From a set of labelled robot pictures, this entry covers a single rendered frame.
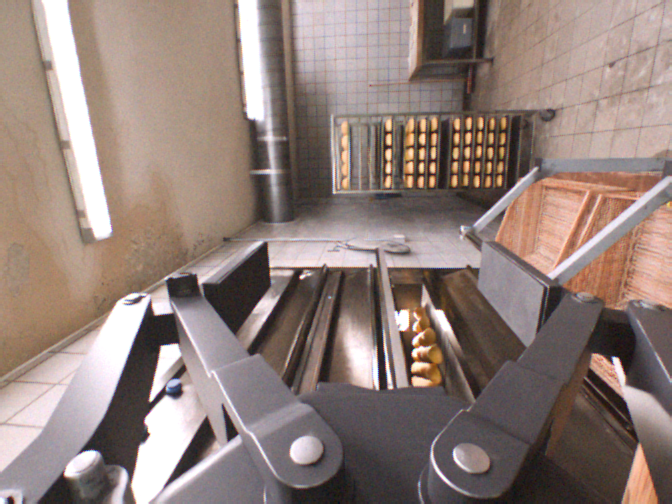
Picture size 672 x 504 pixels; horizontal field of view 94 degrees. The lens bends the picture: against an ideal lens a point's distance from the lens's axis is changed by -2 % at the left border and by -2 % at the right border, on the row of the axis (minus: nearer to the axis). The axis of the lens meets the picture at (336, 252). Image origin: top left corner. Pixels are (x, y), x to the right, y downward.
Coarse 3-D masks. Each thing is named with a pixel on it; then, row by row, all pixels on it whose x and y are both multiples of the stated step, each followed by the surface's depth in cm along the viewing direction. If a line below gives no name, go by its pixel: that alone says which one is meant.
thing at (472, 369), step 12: (432, 276) 171; (432, 288) 156; (432, 300) 152; (444, 300) 142; (444, 312) 131; (444, 324) 129; (456, 324) 122; (456, 336) 114; (456, 348) 111; (468, 348) 107; (468, 360) 100; (468, 372) 98; (480, 372) 94; (468, 384) 98; (480, 384) 89
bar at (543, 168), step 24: (552, 168) 99; (576, 168) 98; (600, 168) 98; (624, 168) 97; (648, 168) 96; (648, 192) 57; (624, 216) 58; (480, 240) 94; (600, 240) 59; (576, 264) 60
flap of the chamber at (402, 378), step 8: (384, 256) 158; (384, 264) 146; (384, 272) 136; (384, 280) 128; (384, 288) 120; (392, 296) 118; (392, 304) 106; (392, 312) 101; (392, 320) 96; (392, 328) 92; (392, 336) 88; (400, 336) 103; (392, 344) 84; (400, 344) 84; (400, 352) 80; (400, 360) 77; (400, 368) 74; (400, 376) 72; (408, 376) 94; (400, 384) 69; (408, 384) 69
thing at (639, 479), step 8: (640, 448) 32; (640, 456) 32; (640, 464) 32; (632, 472) 33; (640, 472) 32; (648, 472) 32; (632, 480) 33; (640, 480) 32; (648, 480) 32; (632, 488) 33; (640, 488) 32; (648, 488) 32; (624, 496) 34; (632, 496) 33; (640, 496) 32; (648, 496) 32
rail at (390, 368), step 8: (376, 248) 174; (376, 256) 160; (376, 264) 149; (384, 296) 114; (384, 304) 108; (384, 312) 102; (384, 320) 97; (384, 328) 93; (384, 336) 89; (384, 344) 85; (392, 352) 81; (392, 360) 78; (392, 368) 75; (392, 376) 72; (392, 384) 70
